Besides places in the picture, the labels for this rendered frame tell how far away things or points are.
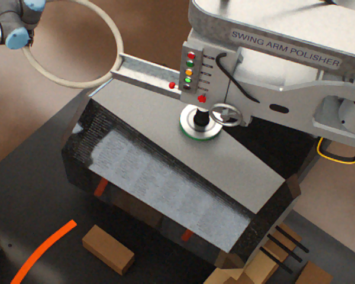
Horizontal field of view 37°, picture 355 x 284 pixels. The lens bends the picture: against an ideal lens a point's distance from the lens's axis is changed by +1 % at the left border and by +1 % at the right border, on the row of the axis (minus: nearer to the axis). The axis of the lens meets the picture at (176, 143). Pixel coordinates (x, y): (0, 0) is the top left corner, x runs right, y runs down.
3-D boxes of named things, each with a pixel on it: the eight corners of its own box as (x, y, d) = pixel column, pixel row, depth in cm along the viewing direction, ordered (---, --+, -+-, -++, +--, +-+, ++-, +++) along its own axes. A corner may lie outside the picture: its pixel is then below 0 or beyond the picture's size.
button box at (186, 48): (196, 90, 228) (204, 46, 204) (194, 95, 227) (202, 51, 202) (179, 85, 229) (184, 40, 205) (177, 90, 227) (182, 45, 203)
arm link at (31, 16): (18, -13, 205) (42, -14, 211) (12, 6, 216) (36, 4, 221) (25, 8, 203) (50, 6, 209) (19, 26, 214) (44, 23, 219)
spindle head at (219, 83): (266, 92, 247) (290, 23, 209) (254, 129, 236) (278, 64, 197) (193, 70, 251) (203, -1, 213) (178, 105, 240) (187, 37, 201)
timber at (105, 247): (83, 246, 318) (81, 239, 308) (96, 231, 323) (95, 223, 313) (122, 276, 310) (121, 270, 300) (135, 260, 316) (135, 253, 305)
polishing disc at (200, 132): (171, 123, 261) (171, 122, 260) (196, 96, 271) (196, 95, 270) (206, 146, 256) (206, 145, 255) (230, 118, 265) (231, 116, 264)
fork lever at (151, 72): (258, 97, 250) (261, 91, 245) (248, 129, 240) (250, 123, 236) (122, 53, 256) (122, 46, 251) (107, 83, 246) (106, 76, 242)
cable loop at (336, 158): (357, 164, 253) (384, 128, 226) (356, 170, 251) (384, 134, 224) (310, 149, 256) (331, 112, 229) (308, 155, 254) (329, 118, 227)
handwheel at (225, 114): (244, 114, 236) (250, 94, 223) (238, 132, 231) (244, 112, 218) (212, 105, 238) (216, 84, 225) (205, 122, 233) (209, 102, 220)
